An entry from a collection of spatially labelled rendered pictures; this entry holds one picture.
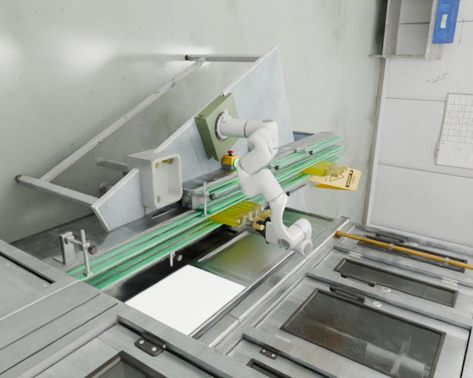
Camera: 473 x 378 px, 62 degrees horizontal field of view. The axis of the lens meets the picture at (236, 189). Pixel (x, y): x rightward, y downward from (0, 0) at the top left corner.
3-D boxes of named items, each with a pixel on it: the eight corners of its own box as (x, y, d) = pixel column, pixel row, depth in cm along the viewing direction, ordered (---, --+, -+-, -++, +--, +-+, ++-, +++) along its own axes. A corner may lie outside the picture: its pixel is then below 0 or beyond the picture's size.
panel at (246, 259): (109, 316, 145) (178, 354, 127) (109, 309, 144) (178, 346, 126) (245, 232, 215) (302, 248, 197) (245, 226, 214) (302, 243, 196)
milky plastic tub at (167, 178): (142, 205, 179) (155, 209, 175) (138, 157, 172) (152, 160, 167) (169, 195, 193) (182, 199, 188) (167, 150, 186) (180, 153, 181)
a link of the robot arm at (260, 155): (240, 142, 179) (230, 151, 167) (263, 125, 173) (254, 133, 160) (258, 166, 181) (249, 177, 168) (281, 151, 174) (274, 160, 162)
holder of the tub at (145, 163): (143, 216, 181) (155, 220, 177) (138, 157, 173) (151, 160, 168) (169, 205, 195) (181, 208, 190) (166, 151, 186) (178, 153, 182)
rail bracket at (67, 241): (53, 262, 144) (91, 282, 132) (46, 220, 139) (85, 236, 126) (65, 257, 148) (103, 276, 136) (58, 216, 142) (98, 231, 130)
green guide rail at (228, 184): (197, 194, 190) (210, 197, 185) (197, 192, 189) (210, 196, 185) (335, 136, 326) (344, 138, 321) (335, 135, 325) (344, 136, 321)
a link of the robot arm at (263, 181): (290, 183, 171) (263, 199, 178) (263, 142, 170) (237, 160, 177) (280, 195, 156) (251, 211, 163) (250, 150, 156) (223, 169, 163)
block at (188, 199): (180, 207, 192) (191, 210, 188) (179, 188, 189) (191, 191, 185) (185, 205, 195) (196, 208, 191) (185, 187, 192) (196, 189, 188)
